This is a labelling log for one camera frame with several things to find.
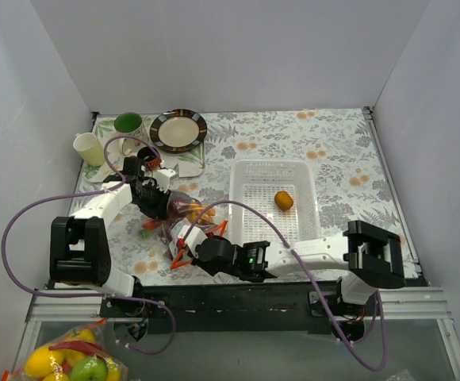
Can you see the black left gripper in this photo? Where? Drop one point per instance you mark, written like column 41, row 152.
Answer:
column 155, row 204

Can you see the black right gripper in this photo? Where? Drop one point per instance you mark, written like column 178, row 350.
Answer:
column 188, row 254

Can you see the clear zip top bag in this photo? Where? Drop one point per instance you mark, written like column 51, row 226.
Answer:
column 170, row 228

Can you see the fake orange segments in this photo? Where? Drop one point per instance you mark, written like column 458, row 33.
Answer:
column 202, row 214

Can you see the fake brown kiwi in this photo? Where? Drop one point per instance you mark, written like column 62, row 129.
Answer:
column 283, row 200

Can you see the white plastic basket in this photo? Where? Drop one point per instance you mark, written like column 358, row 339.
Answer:
column 255, row 183

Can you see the fake orange carrot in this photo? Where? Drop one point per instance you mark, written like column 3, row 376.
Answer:
column 149, row 229

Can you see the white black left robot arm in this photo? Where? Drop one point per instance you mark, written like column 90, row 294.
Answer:
column 79, row 247

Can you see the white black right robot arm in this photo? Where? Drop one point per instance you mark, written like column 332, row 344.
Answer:
column 370, row 256

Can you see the bag of fake fruit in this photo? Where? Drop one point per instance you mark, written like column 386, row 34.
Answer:
column 78, row 354

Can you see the brown ceramic cup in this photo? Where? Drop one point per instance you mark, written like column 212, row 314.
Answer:
column 149, row 156

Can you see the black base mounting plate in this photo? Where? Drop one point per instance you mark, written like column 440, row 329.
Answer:
column 245, row 307

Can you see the floral serving tray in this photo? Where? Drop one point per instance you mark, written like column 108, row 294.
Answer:
column 186, row 164

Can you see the dark striped rim plate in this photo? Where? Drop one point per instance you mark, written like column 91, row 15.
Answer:
column 178, row 131

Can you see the green inside cat mug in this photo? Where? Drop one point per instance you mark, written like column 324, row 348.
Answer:
column 130, row 125

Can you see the pale yellow cup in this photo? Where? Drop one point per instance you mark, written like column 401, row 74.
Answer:
column 88, row 146

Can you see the floral table mat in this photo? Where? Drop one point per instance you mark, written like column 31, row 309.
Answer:
column 338, row 145

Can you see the clear plastic wrapper corner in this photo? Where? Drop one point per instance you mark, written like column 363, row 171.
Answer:
column 403, row 375

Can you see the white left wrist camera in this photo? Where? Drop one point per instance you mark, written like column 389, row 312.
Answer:
column 163, row 177

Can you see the aluminium frame rail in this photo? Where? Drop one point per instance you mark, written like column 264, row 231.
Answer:
column 410, row 303

